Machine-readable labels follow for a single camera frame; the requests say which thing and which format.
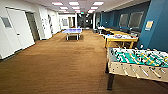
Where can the blue ping pong table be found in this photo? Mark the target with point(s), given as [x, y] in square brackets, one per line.
[72, 31]

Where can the yellow air hockey table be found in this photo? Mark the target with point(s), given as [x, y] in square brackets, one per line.
[121, 37]

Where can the rectangular ceiling light panel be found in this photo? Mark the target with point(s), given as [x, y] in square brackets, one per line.
[63, 8]
[94, 7]
[76, 7]
[98, 3]
[57, 3]
[73, 3]

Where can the large interior window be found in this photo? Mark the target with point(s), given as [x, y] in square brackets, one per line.
[136, 20]
[123, 20]

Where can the green foosball table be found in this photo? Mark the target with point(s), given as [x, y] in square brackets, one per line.
[140, 63]

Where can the white double door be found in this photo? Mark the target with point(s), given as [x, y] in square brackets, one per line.
[21, 28]

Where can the grey door sign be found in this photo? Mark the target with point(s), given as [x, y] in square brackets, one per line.
[6, 22]

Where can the framed yellow wall notice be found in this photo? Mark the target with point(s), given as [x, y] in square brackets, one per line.
[149, 25]

